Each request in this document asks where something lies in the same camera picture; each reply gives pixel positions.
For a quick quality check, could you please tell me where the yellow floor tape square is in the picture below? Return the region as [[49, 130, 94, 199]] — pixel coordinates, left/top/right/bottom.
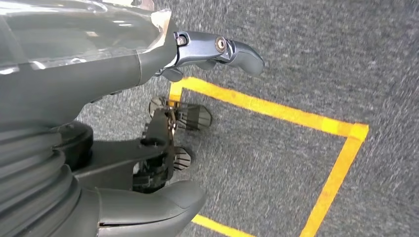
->
[[168, 77, 370, 237]]

